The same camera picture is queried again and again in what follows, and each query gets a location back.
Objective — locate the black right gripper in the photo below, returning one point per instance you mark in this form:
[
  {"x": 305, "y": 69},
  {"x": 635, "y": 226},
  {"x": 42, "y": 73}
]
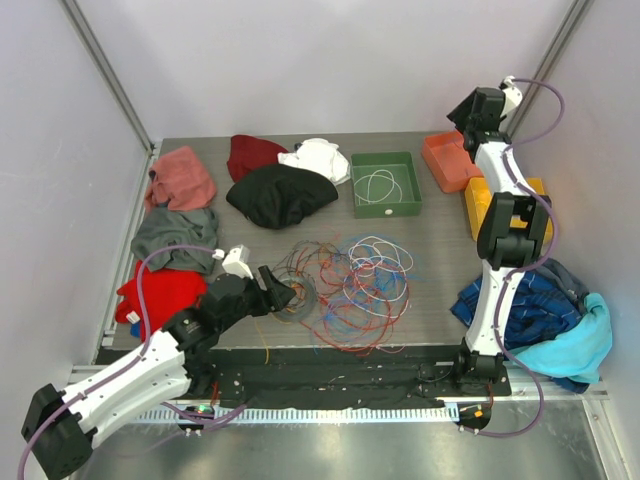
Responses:
[{"x": 457, "y": 114}]

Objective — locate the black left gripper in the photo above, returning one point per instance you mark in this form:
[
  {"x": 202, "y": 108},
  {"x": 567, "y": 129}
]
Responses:
[{"x": 275, "y": 297}]

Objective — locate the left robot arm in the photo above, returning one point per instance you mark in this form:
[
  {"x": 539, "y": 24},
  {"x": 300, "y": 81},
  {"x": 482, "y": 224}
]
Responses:
[{"x": 62, "y": 428}]

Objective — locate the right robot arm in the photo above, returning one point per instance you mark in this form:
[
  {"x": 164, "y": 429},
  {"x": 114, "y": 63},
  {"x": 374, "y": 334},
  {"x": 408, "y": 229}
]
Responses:
[{"x": 510, "y": 237}]

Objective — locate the orange plastic bin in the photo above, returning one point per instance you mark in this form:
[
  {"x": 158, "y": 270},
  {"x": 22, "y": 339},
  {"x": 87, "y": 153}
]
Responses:
[{"x": 448, "y": 161}]

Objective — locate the yellow plastic bin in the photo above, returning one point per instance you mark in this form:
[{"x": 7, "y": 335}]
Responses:
[{"x": 478, "y": 198}]

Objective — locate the black cloth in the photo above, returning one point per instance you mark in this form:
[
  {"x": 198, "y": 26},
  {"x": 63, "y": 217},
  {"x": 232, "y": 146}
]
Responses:
[{"x": 278, "y": 196}]

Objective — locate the grey cloth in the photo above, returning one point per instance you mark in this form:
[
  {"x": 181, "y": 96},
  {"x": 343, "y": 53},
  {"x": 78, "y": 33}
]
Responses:
[{"x": 162, "y": 228}]

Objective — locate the green plastic bin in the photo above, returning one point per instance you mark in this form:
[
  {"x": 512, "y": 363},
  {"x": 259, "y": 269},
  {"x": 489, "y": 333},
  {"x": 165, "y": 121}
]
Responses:
[{"x": 385, "y": 185}]

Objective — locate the bright red cloth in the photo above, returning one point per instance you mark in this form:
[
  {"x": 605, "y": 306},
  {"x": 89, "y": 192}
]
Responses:
[{"x": 165, "y": 291}]

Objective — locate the dark red cloth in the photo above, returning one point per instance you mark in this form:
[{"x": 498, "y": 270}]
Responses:
[{"x": 248, "y": 153}]

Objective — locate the white cloth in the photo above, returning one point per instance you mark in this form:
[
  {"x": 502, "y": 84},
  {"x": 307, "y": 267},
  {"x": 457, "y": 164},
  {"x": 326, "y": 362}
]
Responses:
[{"x": 320, "y": 156}]

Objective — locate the pink cloth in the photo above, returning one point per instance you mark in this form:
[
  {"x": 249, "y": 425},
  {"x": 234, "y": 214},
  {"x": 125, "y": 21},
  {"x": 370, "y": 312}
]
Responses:
[{"x": 180, "y": 182}]

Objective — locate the grey-blue cloth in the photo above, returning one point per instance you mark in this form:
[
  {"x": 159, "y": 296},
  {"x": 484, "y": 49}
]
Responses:
[{"x": 570, "y": 285}]

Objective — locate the blue plaid shirt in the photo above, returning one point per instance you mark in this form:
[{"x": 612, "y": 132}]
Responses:
[{"x": 539, "y": 312}]

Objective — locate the turquoise cloth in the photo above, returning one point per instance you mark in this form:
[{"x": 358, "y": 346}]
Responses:
[{"x": 572, "y": 360}]

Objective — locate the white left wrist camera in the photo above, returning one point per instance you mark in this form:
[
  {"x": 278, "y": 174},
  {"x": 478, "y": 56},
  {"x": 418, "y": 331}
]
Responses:
[{"x": 234, "y": 261}]

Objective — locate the white slotted cable duct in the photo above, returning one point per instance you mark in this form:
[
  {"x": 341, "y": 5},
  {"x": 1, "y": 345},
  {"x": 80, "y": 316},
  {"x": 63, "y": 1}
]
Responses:
[{"x": 448, "y": 413}]

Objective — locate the right aluminium frame post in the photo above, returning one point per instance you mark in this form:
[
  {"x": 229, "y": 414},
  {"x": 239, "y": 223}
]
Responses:
[{"x": 577, "y": 11}]

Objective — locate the aluminium frame post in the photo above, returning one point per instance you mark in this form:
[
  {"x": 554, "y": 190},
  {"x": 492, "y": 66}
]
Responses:
[
  {"x": 577, "y": 11},
  {"x": 92, "y": 45}
]

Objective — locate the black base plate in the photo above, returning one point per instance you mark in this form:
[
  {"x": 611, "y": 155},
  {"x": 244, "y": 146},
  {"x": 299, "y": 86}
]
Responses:
[{"x": 329, "y": 379}]

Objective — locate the left aluminium frame post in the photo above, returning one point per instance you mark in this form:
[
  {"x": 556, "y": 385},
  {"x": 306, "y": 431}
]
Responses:
[{"x": 92, "y": 45}]

